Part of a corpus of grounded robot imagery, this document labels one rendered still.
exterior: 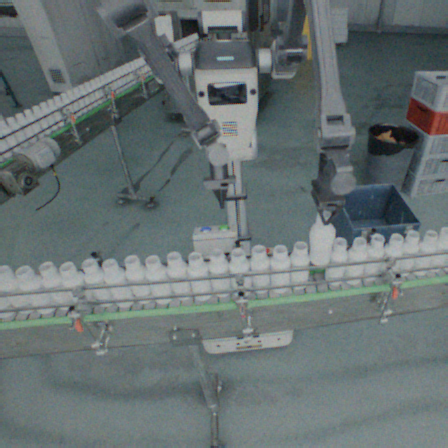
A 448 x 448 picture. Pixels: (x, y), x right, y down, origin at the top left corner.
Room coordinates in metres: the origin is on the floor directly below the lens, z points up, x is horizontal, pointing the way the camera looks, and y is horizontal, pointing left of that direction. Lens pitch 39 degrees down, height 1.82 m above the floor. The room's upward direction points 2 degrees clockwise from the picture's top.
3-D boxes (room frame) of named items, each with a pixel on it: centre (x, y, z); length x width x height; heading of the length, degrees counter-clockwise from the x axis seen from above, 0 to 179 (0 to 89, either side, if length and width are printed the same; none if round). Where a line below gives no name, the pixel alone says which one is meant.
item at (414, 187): (2.91, -1.46, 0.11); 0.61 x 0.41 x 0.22; 106
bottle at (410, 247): (0.75, -0.40, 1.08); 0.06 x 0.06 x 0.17
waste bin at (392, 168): (2.71, -0.94, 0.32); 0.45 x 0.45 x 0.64
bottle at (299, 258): (0.69, -0.05, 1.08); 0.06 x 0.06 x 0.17
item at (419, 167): (2.91, -1.46, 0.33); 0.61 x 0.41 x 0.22; 106
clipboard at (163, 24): (4.37, 1.54, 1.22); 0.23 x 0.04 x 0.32; 82
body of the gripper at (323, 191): (0.70, -0.10, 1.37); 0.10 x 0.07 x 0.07; 10
